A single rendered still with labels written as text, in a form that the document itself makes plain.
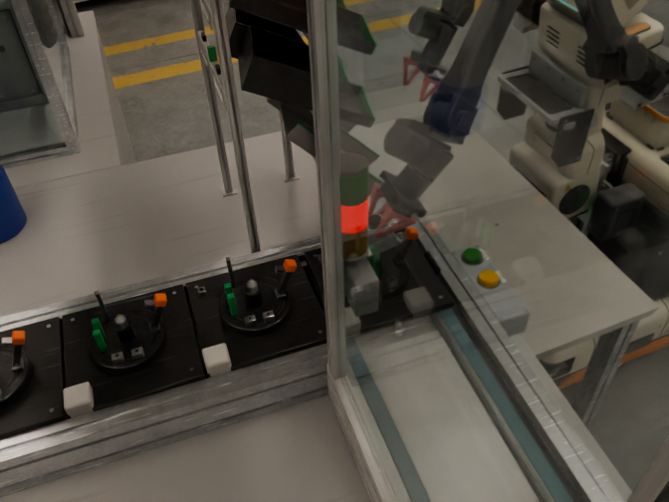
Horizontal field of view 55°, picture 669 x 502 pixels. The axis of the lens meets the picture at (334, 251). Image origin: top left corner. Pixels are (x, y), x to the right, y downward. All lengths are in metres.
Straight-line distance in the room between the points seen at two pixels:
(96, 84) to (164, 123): 1.41
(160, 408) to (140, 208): 0.70
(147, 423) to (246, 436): 0.18
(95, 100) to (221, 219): 0.77
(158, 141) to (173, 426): 2.51
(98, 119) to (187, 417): 1.19
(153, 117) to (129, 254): 2.24
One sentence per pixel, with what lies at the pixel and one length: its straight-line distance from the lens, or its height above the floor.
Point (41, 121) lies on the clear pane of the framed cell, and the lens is 1.99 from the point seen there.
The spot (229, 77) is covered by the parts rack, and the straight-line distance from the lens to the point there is 1.20.
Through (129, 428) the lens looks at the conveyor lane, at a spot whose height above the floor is 0.94.
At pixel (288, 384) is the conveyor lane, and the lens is 1.22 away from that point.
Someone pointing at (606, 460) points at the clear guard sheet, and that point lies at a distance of 0.43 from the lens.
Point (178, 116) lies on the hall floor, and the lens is 3.77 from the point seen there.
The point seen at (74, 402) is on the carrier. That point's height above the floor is 0.99.
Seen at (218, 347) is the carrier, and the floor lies 0.99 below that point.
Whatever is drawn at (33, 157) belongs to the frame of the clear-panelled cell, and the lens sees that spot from 2.04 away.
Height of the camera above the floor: 1.93
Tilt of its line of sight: 44 degrees down
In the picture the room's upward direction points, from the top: 2 degrees counter-clockwise
